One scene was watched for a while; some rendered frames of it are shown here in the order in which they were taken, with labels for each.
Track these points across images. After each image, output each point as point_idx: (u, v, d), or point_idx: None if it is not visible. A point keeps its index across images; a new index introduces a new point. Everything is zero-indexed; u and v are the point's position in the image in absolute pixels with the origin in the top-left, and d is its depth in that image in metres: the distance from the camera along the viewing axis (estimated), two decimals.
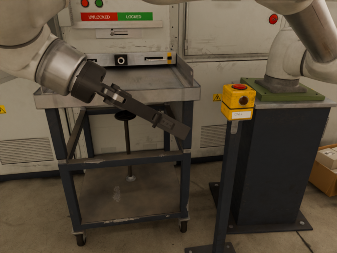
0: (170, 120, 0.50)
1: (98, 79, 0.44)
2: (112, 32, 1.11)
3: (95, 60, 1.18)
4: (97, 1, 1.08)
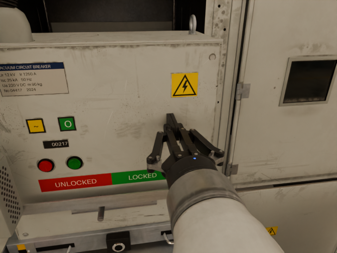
0: None
1: (168, 186, 0.36)
2: (100, 216, 0.57)
3: (70, 248, 0.64)
4: (71, 162, 0.54)
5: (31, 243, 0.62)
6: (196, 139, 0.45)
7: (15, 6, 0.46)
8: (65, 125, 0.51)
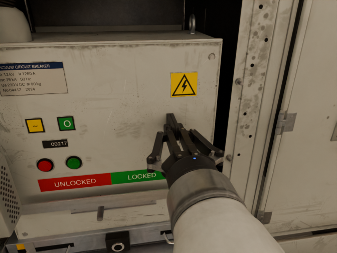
0: None
1: (168, 186, 0.36)
2: (100, 216, 0.57)
3: (70, 247, 0.64)
4: (70, 162, 0.54)
5: (31, 242, 0.62)
6: (196, 139, 0.45)
7: (14, 5, 0.46)
8: (64, 124, 0.51)
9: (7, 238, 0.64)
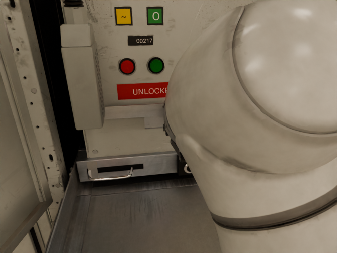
0: None
1: None
2: None
3: (133, 168, 0.61)
4: (154, 63, 0.51)
5: (94, 161, 0.59)
6: None
7: None
8: (153, 17, 0.48)
9: (71, 169, 0.57)
